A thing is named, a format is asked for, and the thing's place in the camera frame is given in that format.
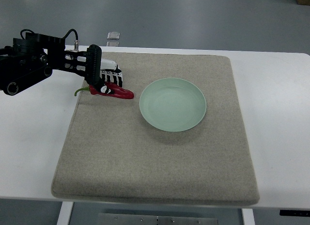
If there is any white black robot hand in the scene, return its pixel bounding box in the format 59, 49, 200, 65
94, 59, 123, 97

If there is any red chili pepper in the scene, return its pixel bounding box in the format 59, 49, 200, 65
74, 82, 134, 99

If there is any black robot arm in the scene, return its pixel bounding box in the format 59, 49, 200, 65
0, 29, 105, 96

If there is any light green plate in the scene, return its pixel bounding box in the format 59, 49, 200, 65
139, 77, 207, 132

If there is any clear plastic floor piece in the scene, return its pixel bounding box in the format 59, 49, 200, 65
107, 31, 120, 40

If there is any white table leg left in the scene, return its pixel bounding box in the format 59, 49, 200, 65
56, 202, 74, 225

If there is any white table leg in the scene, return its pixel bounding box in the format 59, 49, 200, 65
241, 209, 255, 225
56, 202, 74, 225

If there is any white table leg right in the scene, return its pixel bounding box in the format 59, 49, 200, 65
241, 209, 255, 225

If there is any black table control panel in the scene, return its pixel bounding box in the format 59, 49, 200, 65
279, 210, 310, 217

